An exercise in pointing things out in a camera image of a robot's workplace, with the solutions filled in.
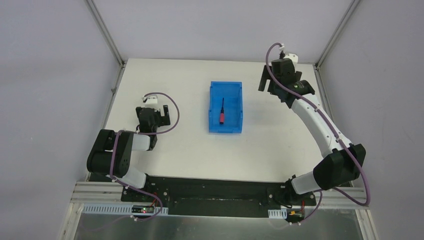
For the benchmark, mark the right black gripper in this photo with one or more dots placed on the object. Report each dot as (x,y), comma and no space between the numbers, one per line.
(276,86)

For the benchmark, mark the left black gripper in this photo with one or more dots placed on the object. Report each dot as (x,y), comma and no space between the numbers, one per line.
(159,120)

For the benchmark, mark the red handled screwdriver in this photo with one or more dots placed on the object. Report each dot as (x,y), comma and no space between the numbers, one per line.
(222,112)

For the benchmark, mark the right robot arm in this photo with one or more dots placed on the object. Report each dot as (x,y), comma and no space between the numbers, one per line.
(342,160)

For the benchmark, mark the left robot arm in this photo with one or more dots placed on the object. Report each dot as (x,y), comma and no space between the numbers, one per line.
(111,153)

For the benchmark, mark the blue plastic bin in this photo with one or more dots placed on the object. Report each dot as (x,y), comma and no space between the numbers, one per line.
(232,92)

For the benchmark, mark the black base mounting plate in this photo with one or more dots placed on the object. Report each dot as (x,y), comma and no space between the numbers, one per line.
(218,198)

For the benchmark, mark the left controller board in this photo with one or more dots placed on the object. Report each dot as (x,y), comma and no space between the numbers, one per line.
(142,209)

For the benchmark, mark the controller board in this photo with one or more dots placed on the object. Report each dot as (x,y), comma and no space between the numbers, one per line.
(295,216)
(142,209)

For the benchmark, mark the right controller board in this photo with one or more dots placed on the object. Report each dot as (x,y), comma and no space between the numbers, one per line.
(295,216)

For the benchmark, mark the metal sheet front panel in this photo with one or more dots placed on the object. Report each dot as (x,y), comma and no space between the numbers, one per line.
(323,225)

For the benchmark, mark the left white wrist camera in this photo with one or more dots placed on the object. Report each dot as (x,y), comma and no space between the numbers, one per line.
(150,101)

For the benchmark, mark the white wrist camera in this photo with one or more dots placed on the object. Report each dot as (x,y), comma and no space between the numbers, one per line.
(150,101)
(293,57)

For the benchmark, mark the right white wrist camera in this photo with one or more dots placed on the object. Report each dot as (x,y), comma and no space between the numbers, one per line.
(293,57)

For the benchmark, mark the aluminium front frame rail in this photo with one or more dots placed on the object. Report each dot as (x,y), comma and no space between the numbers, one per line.
(112,193)

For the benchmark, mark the left white slotted cable duct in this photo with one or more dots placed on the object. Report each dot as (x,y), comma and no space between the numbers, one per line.
(118,209)

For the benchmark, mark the white slotted cable duct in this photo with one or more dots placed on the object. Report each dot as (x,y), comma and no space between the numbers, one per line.
(118,209)
(277,213)

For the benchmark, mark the right aluminium frame post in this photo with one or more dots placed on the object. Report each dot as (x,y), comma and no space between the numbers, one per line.
(352,7)

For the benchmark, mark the aluminium frame post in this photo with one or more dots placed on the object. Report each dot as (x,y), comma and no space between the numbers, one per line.
(101,25)
(352,7)

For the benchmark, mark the left aluminium frame post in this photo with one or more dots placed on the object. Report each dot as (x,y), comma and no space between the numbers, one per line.
(101,25)

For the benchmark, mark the right white slotted cable duct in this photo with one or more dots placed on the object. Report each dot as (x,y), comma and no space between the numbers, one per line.
(277,213)

